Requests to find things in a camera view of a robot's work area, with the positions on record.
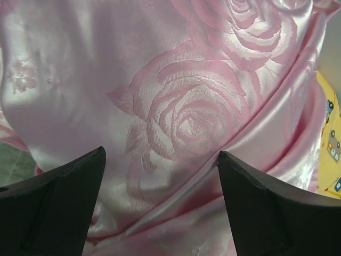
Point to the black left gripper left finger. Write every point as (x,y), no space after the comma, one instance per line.
(50,214)

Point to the pink rose satin pillowcase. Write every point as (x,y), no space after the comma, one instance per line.
(164,86)

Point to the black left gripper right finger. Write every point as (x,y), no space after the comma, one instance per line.
(270,217)

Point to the yellow cartoon vehicle pillow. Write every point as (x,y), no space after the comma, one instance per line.
(329,160)

